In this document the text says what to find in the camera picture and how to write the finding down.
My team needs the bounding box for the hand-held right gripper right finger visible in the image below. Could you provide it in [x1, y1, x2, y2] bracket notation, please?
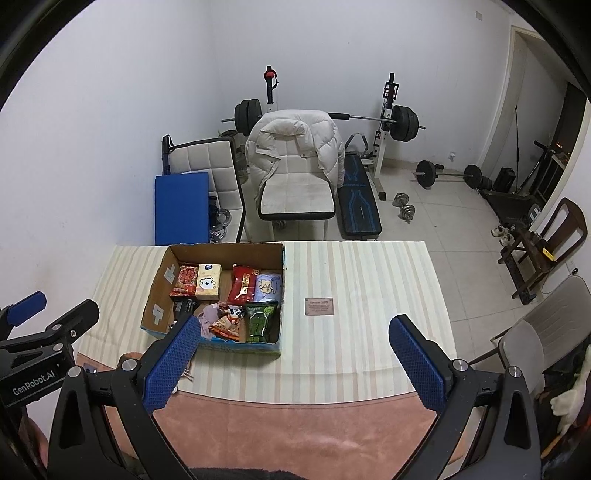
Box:
[389, 315, 542, 480]

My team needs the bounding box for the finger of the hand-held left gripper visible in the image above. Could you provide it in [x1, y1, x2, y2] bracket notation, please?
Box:
[32, 299, 100, 346]
[0, 291, 48, 331]

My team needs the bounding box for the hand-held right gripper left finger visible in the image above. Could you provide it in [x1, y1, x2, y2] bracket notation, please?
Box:
[47, 315, 202, 480]

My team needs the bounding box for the black snack packet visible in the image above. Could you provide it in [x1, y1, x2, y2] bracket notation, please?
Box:
[172, 298, 201, 326]

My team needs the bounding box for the small panda print snack packet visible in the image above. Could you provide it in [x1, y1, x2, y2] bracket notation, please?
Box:
[209, 302, 245, 343]

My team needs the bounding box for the cardboard box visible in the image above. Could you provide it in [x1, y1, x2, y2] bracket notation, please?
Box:
[141, 243, 287, 356]

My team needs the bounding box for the red round-print snack packet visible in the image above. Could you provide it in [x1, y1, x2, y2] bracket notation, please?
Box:
[169, 263, 200, 298]

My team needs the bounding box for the yellow tissue pack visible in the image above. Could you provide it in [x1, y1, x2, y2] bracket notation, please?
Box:
[195, 263, 222, 297]

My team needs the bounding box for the green snack packet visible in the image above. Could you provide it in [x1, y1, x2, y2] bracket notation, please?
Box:
[244, 301, 280, 343]

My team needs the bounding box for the light blue tissue pack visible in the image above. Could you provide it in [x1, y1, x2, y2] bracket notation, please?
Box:
[253, 273, 282, 303]

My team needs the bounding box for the person's left forearm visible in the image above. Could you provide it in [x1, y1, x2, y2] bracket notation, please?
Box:
[21, 415, 51, 467]

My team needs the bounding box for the grey folding chair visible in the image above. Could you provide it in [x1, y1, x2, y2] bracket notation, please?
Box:
[490, 275, 591, 393]

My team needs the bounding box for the blue folded mat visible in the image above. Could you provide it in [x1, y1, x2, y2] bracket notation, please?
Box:
[154, 171, 211, 246]

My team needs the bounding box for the black and blue weight bench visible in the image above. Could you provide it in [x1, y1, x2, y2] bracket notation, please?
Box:
[336, 154, 383, 241]

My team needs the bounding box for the dark exercise equipment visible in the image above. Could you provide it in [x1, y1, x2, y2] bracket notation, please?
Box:
[482, 187, 546, 223]

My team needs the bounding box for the black metal stand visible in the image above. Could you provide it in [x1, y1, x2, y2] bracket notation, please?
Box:
[161, 135, 178, 176]

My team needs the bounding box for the short barbell with black plates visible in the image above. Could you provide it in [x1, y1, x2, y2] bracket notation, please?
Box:
[412, 160, 483, 190]

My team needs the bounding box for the black case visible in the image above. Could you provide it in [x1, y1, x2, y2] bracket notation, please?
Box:
[493, 167, 517, 193]

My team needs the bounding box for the white quilted chair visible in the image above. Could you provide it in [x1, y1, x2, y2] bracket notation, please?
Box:
[164, 137, 245, 243]

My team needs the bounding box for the brown wooden chair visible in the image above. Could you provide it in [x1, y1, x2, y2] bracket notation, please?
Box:
[498, 198, 588, 303]

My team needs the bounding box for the white padded chair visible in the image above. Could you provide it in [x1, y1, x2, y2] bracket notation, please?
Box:
[253, 111, 337, 241]

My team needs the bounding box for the white barbell rack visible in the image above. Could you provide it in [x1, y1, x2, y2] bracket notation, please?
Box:
[263, 66, 400, 201]

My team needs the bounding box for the white puffer jacket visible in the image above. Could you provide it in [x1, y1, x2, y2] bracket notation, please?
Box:
[245, 109, 345, 206]

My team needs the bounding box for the long barbell with black plates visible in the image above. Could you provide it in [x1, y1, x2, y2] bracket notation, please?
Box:
[222, 98, 426, 141]

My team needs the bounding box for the thin black pole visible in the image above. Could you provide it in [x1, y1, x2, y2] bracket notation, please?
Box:
[512, 105, 520, 185]

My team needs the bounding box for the black metal frame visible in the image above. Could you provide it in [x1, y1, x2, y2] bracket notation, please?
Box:
[519, 141, 571, 199]

